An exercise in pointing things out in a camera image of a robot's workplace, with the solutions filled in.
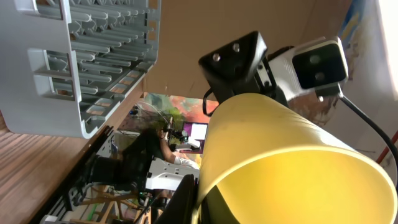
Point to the person at desk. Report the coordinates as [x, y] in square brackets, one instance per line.
[170, 157]

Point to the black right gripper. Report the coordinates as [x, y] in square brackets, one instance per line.
[240, 67]

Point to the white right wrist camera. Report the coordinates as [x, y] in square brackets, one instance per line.
[314, 66]

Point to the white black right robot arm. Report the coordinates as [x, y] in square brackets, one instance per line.
[131, 172]

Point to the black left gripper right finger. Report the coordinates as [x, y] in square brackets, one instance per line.
[214, 209]

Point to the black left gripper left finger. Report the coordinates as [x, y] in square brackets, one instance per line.
[180, 208]

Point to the yellow plastic cup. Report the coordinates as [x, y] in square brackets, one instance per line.
[271, 165]

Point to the laptop computer screen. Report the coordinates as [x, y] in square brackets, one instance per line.
[196, 135]

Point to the grey dishwasher rack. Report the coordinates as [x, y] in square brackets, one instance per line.
[68, 65]

